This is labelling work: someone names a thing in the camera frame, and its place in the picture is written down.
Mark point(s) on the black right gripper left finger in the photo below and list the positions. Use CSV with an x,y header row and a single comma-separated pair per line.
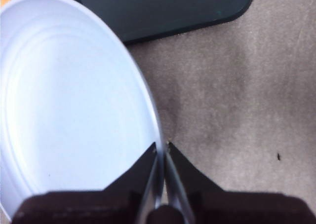
x,y
86,206

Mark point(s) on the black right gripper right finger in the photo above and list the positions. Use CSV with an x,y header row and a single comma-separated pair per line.
x,y
247,209

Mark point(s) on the round blue plate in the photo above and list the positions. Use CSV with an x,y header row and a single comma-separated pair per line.
x,y
69,98

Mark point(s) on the black rectangular tray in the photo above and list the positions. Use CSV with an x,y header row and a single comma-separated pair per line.
x,y
172,9

